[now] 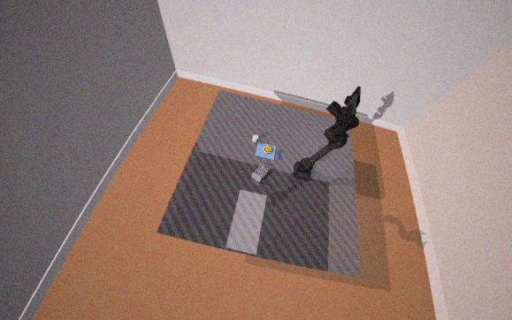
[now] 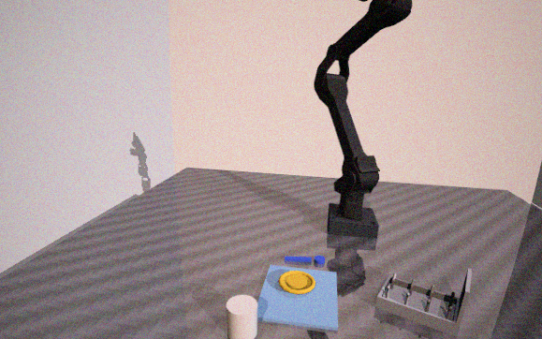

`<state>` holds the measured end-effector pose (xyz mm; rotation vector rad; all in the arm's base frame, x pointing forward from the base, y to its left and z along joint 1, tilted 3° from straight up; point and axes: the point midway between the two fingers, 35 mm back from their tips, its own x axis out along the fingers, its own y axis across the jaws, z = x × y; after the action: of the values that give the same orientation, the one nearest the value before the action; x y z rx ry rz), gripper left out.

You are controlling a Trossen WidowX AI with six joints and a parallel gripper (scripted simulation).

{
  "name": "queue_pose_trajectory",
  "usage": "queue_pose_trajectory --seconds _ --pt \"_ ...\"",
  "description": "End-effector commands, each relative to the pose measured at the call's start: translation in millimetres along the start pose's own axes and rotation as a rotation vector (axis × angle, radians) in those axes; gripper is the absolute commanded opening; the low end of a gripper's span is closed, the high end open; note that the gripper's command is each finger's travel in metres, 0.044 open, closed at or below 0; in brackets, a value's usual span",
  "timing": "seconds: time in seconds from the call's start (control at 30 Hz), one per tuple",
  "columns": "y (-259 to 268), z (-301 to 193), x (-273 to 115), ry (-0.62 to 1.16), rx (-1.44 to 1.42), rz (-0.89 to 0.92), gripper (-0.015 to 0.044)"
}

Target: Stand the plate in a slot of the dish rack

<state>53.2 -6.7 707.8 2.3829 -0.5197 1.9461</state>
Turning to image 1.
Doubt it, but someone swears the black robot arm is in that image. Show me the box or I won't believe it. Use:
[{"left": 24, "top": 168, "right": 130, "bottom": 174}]
[{"left": 298, "top": 101, "right": 359, "bottom": 174}]

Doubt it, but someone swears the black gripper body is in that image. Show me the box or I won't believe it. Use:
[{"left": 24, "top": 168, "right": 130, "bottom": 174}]
[{"left": 336, "top": 99, "right": 355, "bottom": 126}]

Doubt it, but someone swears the grey dish rack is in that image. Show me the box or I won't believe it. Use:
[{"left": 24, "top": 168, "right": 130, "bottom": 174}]
[{"left": 251, "top": 164, "right": 270, "bottom": 182}]

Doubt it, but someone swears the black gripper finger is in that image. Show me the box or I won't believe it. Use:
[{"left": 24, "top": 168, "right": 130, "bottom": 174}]
[
  {"left": 346, "top": 86, "right": 361, "bottom": 103},
  {"left": 340, "top": 94, "right": 357, "bottom": 116}
]

